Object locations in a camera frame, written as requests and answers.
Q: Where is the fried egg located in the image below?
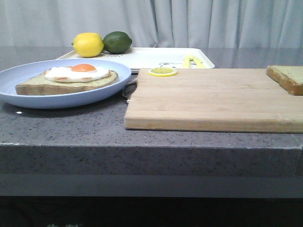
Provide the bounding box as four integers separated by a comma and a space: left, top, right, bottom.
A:
45, 63, 110, 82

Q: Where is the bread slice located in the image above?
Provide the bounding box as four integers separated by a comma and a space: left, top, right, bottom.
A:
267, 65, 303, 96
15, 70, 119, 96

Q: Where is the light blue round plate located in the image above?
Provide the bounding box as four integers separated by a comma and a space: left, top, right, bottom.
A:
0, 59, 131, 109

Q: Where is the white rectangular tray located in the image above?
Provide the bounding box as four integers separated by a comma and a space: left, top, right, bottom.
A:
56, 47, 215, 74

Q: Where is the lemon slice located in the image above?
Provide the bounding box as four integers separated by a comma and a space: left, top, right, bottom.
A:
148, 68, 178, 77

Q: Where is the yellow plastic fork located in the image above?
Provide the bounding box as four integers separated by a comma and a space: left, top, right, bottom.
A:
181, 54, 192, 69

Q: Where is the yellow plastic knife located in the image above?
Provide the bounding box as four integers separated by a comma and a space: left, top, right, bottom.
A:
190, 56, 205, 69

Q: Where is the green lime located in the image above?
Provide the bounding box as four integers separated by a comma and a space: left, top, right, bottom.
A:
103, 31, 133, 54

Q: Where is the yellow lemon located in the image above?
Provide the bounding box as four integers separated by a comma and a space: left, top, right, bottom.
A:
72, 33, 104, 57

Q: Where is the wooden cutting board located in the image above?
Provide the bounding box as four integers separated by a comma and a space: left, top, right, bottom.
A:
125, 69, 303, 133

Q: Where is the white curtain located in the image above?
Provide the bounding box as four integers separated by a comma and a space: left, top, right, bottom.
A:
0, 0, 303, 48

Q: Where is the metal cutting board handle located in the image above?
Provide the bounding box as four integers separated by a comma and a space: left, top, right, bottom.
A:
122, 78, 137, 103

